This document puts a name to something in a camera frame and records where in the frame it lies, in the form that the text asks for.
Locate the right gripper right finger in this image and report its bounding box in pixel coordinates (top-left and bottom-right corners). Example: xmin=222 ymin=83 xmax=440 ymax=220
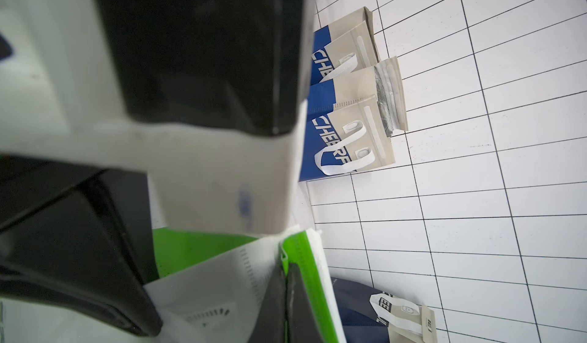
xmin=286 ymin=264 xmax=323 ymax=343

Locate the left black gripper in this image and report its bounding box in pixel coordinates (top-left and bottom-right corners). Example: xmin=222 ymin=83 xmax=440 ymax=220
xmin=1 ymin=155 xmax=163 ymax=336

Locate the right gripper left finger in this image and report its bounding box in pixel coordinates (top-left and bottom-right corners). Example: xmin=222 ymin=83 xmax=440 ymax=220
xmin=248 ymin=264 xmax=287 ymax=343

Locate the green white bag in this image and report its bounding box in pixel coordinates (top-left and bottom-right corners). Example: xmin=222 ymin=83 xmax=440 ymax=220
xmin=91 ymin=225 xmax=347 ymax=343

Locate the blue cheerful bag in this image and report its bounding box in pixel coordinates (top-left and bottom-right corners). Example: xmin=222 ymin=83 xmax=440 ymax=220
xmin=300 ymin=57 xmax=408 ymax=181
xmin=310 ymin=7 xmax=380 ymax=86

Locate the blue Cheerful bag front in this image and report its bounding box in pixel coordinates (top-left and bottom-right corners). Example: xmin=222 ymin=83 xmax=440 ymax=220
xmin=310 ymin=7 xmax=380 ymax=86

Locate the dark bag behind left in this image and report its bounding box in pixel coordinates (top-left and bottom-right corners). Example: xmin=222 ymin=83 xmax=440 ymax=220
xmin=332 ymin=277 xmax=438 ymax=343

